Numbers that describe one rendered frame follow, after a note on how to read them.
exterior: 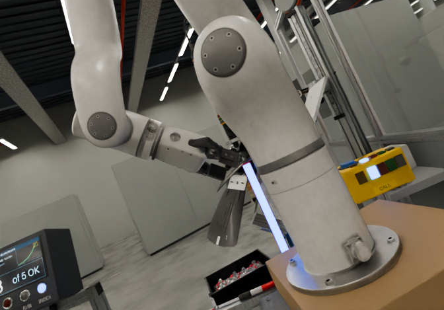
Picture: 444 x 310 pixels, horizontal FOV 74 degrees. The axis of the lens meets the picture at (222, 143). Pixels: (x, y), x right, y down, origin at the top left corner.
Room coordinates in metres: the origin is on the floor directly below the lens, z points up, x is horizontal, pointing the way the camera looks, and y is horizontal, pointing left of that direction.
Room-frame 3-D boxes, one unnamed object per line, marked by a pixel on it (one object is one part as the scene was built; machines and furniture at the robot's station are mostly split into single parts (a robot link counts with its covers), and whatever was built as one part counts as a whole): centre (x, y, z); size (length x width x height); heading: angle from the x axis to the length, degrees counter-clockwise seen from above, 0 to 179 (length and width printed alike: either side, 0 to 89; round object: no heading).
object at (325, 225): (0.51, -0.10, 1.09); 0.19 x 0.19 x 0.18
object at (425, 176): (1.28, -0.60, 0.85); 0.36 x 0.24 x 0.03; 178
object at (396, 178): (0.81, -0.33, 1.02); 0.16 x 0.10 x 0.11; 88
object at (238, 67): (0.47, -0.08, 1.30); 0.19 x 0.12 x 0.24; 161
